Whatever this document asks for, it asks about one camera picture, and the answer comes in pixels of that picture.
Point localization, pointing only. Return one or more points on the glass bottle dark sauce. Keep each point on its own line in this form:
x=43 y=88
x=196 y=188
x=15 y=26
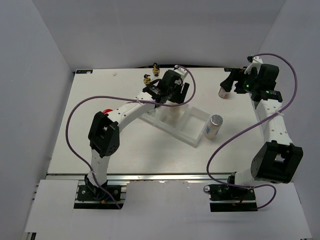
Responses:
x=155 y=71

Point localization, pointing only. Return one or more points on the clear glass bottle gold cap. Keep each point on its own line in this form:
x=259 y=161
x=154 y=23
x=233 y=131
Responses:
x=147 y=79

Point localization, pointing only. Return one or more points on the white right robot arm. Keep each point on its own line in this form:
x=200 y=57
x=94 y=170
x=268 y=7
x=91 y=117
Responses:
x=278 y=159

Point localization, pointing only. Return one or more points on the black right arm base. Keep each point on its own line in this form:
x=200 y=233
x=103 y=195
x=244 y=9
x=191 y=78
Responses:
x=227 y=199

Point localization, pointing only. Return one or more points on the white jar silver lid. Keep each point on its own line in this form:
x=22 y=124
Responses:
x=175 y=114

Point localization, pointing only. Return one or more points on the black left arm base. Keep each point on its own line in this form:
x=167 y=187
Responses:
x=86 y=199

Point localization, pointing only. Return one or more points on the red-lid brown sauce jar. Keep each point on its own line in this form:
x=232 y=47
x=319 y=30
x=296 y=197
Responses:
x=106 y=111

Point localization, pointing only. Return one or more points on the white three-compartment organizer tray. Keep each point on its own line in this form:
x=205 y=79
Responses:
x=190 y=127

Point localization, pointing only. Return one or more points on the small jar white lid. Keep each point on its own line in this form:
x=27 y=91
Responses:
x=223 y=93

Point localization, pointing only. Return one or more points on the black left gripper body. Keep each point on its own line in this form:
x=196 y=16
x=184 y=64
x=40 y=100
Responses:
x=174 y=94

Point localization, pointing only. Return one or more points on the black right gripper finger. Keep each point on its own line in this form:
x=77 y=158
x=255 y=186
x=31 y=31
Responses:
x=233 y=76
x=239 y=88

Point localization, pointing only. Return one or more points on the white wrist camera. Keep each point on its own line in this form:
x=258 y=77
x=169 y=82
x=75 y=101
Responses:
x=181 y=71
x=255 y=62

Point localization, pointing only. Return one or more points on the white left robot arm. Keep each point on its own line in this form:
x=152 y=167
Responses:
x=104 y=133

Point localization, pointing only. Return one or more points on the blue-label jar silver lid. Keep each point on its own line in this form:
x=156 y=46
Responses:
x=213 y=126

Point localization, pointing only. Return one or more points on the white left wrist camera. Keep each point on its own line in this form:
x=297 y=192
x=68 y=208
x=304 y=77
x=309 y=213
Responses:
x=181 y=71

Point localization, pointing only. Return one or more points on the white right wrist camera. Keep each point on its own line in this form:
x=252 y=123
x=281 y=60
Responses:
x=255 y=62

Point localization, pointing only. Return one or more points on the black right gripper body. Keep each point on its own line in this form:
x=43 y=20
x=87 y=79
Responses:
x=249 y=82

